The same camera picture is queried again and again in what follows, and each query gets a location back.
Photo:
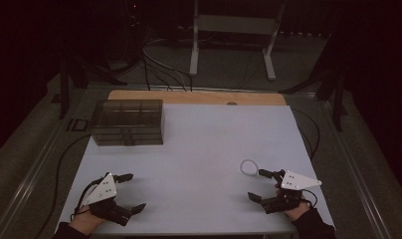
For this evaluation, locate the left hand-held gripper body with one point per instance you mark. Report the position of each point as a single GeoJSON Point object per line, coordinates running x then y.
{"type": "Point", "coordinates": [102, 191]}

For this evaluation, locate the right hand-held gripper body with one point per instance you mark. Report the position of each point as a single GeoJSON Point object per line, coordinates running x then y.
{"type": "Point", "coordinates": [297, 182]}

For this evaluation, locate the smoky transparent drawer box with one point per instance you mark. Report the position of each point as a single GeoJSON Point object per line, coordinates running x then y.
{"type": "Point", "coordinates": [127, 122]}

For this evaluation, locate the person's right hand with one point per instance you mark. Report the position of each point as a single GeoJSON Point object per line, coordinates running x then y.
{"type": "Point", "coordinates": [297, 211]}

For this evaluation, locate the person's left hand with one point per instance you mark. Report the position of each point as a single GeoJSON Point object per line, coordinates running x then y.
{"type": "Point", "coordinates": [86, 222]}

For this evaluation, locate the white table mat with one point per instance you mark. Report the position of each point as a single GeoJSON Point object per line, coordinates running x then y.
{"type": "Point", "coordinates": [202, 149]}

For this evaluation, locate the black tripod stand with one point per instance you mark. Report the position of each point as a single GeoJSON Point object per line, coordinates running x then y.
{"type": "Point", "coordinates": [337, 99]}
{"type": "Point", "coordinates": [64, 93]}

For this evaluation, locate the dark equipment rack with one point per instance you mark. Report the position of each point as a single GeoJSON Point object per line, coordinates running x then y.
{"type": "Point", "coordinates": [133, 30]}

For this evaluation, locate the white metal stand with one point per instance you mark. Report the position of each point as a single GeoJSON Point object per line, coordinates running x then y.
{"type": "Point", "coordinates": [235, 24]}

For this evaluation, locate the metal floor rail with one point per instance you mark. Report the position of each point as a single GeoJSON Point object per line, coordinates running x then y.
{"type": "Point", "coordinates": [358, 179]}
{"type": "Point", "coordinates": [26, 186]}

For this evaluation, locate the black floor socket frame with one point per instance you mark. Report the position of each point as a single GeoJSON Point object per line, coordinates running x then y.
{"type": "Point", "coordinates": [70, 125]}

